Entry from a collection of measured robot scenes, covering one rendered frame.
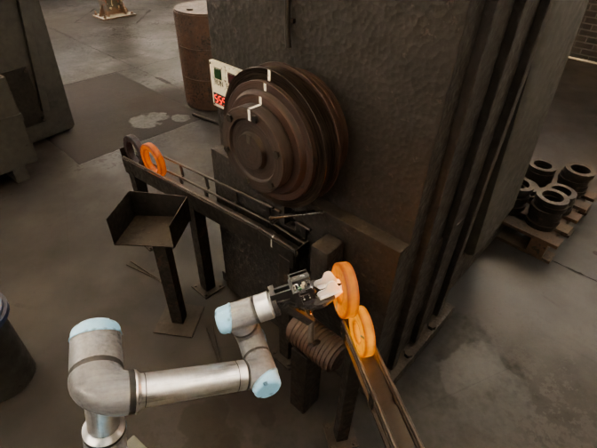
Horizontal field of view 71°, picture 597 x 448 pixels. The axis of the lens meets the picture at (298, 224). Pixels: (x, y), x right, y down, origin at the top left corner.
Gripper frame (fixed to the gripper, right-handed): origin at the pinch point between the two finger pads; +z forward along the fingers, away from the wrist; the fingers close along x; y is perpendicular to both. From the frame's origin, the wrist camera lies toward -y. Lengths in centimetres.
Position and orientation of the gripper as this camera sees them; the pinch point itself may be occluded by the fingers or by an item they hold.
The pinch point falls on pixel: (344, 284)
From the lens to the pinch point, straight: 116.6
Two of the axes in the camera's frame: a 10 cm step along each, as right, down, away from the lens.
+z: 9.5, -3.1, 0.1
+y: -2.3, -7.3, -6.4
